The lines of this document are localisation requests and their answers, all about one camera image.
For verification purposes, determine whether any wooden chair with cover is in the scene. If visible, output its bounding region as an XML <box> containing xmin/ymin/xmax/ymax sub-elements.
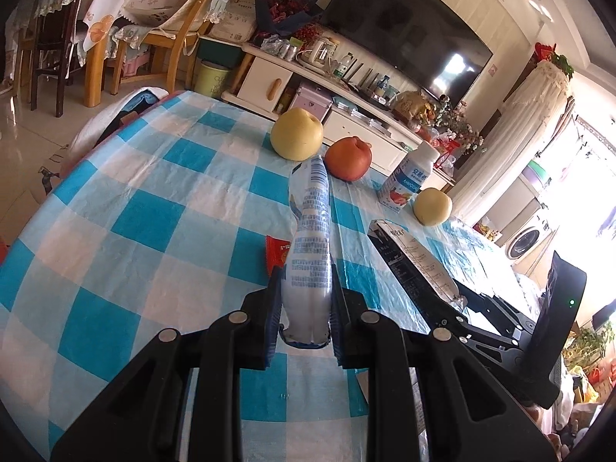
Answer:
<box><xmin>110</xmin><ymin>0</ymin><xmax>230</xmax><ymax>95</ymax></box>

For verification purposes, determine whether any yellow pear left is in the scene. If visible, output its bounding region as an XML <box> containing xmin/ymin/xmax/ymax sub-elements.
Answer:
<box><xmin>270</xmin><ymin>107</ymin><xmax>324</xmax><ymax>162</ymax></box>

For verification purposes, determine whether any electric glass kettle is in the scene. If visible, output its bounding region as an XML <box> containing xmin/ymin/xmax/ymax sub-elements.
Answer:
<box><xmin>302</xmin><ymin>35</ymin><xmax>338</xmax><ymax>71</ymax></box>

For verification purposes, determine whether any white milk carton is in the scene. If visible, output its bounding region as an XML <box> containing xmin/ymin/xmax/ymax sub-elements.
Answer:
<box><xmin>368</xmin><ymin>219</ymin><xmax>467</xmax><ymax>312</ymax></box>

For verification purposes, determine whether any crushed white blue bottle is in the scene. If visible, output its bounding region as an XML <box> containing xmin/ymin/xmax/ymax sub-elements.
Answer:
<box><xmin>281</xmin><ymin>156</ymin><xmax>333</xmax><ymax>348</ymax></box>

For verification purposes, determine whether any white lace covered column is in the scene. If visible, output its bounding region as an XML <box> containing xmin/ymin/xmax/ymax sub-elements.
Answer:
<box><xmin>449</xmin><ymin>60</ymin><xmax>569</xmax><ymax>226</ymax></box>

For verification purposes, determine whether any dark flower bouquet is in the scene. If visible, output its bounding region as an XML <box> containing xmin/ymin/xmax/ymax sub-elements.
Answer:
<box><xmin>252</xmin><ymin>0</ymin><xmax>323</xmax><ymax>45</ymax></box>

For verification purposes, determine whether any green waste bin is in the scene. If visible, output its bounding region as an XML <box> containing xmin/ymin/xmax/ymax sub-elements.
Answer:
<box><xmin>194</xmin><ymin>60</ymin><xmax>231</xmax><ymax>98</ymax></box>

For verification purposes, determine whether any cream tv cabinet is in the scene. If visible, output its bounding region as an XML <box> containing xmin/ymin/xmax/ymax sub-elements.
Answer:
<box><xmin>220</xmin><ymin>42</ymin><xmax>457</xmax><ymax>191</ymax></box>

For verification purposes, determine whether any dark wooden chair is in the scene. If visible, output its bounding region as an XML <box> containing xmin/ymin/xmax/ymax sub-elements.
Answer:
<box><xmin>13</xmin><ymin>0</ymin><xmax>82</xmax><ymax>118</ymax></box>

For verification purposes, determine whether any right hand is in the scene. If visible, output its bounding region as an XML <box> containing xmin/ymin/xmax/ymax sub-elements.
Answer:
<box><xmin>523</xmin><ymin>403</ymin><xmax>568</xmax><ymax>460</ymax></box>

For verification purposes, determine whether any red crinkled wrapper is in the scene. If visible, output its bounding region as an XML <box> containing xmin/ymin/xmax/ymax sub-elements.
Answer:
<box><xmin>265</xmin><ymin>236</ymin><xmax>291</xmax><ymax>274</ymax></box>

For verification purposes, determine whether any yellow pear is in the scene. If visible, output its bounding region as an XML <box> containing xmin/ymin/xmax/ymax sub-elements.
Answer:
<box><xmin>270</xmin><ymin>107</ymin><xmax>324</xmax><ymax>162</ymax></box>
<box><xmin>412</xmin><ymin>188</ymin><xmax>452</xmax><ymax>226</ymax></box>

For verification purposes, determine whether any dining table with cloth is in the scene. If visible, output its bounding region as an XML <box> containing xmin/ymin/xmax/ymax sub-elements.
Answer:
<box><xmin>79</xmin><ymin>0</ymin><xmax>125</xmax><ymax>107</ymax></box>

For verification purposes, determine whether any black flat television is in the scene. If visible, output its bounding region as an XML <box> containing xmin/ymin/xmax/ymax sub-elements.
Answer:
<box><xmin>321</xmin><ymin>0</ymin><xmax>492</xmax><ymax>105</ymax></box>

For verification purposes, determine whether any yellow pear right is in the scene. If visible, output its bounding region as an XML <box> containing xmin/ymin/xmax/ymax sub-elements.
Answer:
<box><xmin>412</xmin><ymin>188</ymin><xmax>452</xmax><ymax>226</ymax></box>

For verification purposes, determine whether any white washing machine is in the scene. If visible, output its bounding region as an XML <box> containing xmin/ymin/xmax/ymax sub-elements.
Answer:
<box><xmin>496</xmin><ymin>200</ymin><xmax>556</xmax><ymax>268</ymax></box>

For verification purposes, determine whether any cat print stool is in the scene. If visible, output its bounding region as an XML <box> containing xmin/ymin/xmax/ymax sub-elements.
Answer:
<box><xmin>29</xmin><ymin>87</ymin><xmax>169</xmax><ymax>203</ymax></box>

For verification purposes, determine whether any red apple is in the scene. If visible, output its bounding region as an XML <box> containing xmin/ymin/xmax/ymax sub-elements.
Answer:
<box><xmin>324</xmin><ymin>136</ymin><xmax>372</xmax><ymax>182</ymax></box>

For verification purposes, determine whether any pink storage box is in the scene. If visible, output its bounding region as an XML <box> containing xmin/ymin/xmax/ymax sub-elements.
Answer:
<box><xmin>289</xmin><ymin>81</ymin><xmax>333</xmax><ymax>122</ymax></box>

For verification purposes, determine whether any white yogurt drink bottle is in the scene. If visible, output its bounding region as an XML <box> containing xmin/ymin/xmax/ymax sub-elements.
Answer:
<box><xmin>377</xmin><ymin>141</ymin><xmax>440</xmax><ymax>212</ymax></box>

